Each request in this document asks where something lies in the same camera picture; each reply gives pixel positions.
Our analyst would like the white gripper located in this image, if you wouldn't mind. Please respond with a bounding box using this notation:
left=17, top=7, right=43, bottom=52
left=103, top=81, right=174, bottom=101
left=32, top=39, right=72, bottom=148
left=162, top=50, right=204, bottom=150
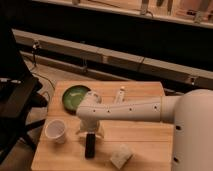
left=80, top=120, right=104, bottom=138

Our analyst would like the black eraser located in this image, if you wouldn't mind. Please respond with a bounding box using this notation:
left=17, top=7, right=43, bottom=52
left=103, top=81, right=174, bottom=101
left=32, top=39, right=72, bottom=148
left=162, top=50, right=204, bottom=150
left=85, top=133, right=96, bottom=159

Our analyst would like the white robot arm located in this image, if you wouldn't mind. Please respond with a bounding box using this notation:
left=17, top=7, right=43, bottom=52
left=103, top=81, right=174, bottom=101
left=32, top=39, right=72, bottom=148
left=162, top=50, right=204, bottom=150
left=76, top=89, right=213, bottom=171

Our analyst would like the white glue tube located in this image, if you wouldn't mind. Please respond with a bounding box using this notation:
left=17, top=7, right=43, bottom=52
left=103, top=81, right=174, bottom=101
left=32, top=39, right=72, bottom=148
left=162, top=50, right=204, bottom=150
left=114, top=86, right=125, bottom=103

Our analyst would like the green bowl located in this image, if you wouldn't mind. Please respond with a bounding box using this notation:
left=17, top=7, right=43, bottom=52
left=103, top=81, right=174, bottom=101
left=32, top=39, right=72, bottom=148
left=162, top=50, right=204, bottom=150
left=62, top=85, right=90, bottom=113

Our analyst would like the white paper cup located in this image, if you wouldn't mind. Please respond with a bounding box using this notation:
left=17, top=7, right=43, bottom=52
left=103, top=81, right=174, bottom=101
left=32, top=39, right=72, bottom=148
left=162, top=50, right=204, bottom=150
left=45, top=120, right=66, bottom=144

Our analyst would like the black office chair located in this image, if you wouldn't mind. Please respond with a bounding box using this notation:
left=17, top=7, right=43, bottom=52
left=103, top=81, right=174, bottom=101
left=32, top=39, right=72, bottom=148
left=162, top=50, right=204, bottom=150
left=0, top=19, right=47, bottom=164

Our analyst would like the black floor cable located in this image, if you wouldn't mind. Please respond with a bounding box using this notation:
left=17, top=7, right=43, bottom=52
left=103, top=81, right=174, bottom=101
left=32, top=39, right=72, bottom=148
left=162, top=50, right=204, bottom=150
left=22, top=40, right=56, bottom=103

